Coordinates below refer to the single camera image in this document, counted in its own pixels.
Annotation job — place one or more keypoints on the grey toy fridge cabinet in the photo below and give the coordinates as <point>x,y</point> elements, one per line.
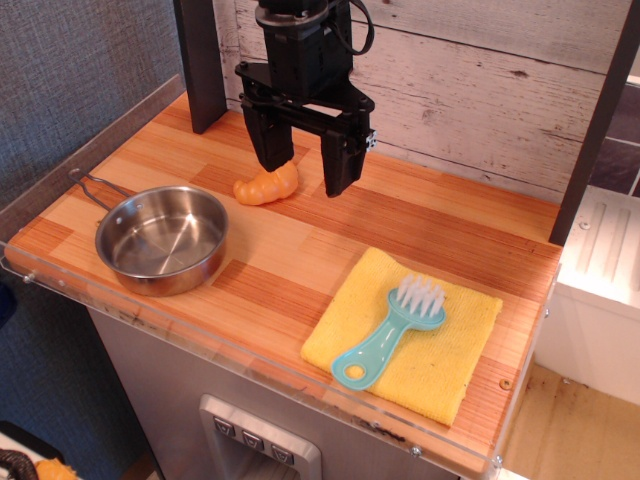
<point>164,384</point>

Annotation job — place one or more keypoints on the dark right shelf post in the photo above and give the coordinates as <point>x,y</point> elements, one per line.
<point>606,105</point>

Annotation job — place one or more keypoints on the clear acrylic edge guard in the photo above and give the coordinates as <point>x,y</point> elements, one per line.
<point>258,322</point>

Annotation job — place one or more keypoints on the orange toy croissant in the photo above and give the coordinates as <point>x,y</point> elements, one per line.
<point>267,187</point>

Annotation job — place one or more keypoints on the blue brush white bristles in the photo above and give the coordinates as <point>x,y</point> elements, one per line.
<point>417,303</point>

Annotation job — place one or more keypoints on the yellow cloth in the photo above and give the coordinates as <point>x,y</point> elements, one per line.
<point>429,371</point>

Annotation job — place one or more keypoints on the dark shelf post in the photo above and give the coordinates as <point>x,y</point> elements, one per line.
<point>606,105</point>
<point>201,60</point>

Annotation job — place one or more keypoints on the dark left shelf post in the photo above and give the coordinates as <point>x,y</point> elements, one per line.
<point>201,60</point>

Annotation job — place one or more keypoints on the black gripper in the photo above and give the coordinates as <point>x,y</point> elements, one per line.
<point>305,84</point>

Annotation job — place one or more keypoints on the ice dispenser button panel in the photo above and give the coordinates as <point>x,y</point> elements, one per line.
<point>244,446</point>

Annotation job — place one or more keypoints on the grey metal wall rail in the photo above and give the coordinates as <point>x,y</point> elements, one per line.
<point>51,186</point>

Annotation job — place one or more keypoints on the stainless steel pan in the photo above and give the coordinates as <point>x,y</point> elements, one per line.
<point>160,242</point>

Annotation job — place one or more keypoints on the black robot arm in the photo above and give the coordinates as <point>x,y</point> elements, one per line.
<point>308,10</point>

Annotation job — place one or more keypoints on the orange toy on floor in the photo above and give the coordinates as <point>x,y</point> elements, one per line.
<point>54,469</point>

